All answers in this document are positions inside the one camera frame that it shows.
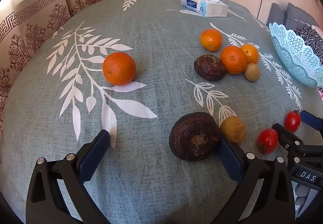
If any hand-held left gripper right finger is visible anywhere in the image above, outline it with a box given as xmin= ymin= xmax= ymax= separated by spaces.
xmin=218 ymin=134 xmax=296 ymax=224

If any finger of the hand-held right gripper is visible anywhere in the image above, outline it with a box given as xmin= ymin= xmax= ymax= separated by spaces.
xmin=272 ymin=123 xmax=304 ymax=156
xmin=300 ymin=110 xmax=323 ymax=132

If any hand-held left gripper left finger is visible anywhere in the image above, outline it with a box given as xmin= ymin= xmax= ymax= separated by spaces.
xmin=26 ymin=129 xmax=111 ymax=224

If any red cherry tomato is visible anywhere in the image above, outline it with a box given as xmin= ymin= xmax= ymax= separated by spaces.
xmin=257 ymin=128 xmax=279 ymax=154
xmin=284 ymin=110 xmax=301 ymax=133

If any large dark beetroot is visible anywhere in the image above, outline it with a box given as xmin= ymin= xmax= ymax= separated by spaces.
xmin=169 ymin=112 xmax=221 ymax=161

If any light blue plastic basket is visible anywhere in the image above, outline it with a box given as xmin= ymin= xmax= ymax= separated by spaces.
xmin=269 ymin=22 xmax=323 ymax=88

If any small orange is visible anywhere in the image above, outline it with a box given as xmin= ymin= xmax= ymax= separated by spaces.
xmin=240 ymin=44 xmax=260 ymax=65
xmin=220 ymin=46 xmax=248 ymax=75
xmin=200 ymin=28 xmax=223 ymax=52

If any large orange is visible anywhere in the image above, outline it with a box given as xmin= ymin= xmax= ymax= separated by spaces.
xmin=102 ymin=52 xmax=136 ymax=86

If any small dark beetroot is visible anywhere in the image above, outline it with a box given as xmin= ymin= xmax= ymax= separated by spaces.
xmin=194 ymin=54 xmax=227 ymax=81

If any large tan longan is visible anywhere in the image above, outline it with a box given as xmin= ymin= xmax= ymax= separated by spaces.
xmin=220 ymin=116 xmax=246 ymax=144

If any small potato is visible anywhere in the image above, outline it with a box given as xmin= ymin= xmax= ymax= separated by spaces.
xmin=244 ymin=63 xmax=260 ymax=82

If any grey cushion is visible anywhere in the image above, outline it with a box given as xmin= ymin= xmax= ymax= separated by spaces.
xmin=266 ymin=3 xmax=287 ymax=28
xmin=285 ymin=2 xmax=319 ymax=30

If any green leaf print tablecloth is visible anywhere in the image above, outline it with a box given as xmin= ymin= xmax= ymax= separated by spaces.
xmin=0 ymin=0 xmax=323 ymax=224

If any beige patterned curtain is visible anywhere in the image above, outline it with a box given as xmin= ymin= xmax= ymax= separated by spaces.
xmin=0 ymin=0 xmax=113 ymax=129

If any blue white tissue pack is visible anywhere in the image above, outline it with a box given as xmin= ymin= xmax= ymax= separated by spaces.
xmin=180 ymin=0 xmax=229 ymax=18

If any black power cable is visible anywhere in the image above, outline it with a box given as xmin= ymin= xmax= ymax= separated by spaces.
xmin=256 ymin=0 xmax=265 ymax=20

